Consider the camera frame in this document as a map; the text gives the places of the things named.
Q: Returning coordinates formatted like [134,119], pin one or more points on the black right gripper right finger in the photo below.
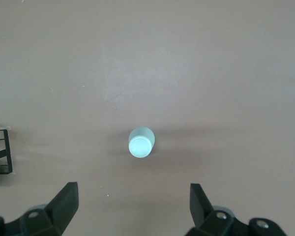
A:
[206,218]

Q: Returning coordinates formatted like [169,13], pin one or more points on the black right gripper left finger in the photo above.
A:
[56,211]

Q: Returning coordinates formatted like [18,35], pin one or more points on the mint green plastic cup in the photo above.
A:
[140,146]

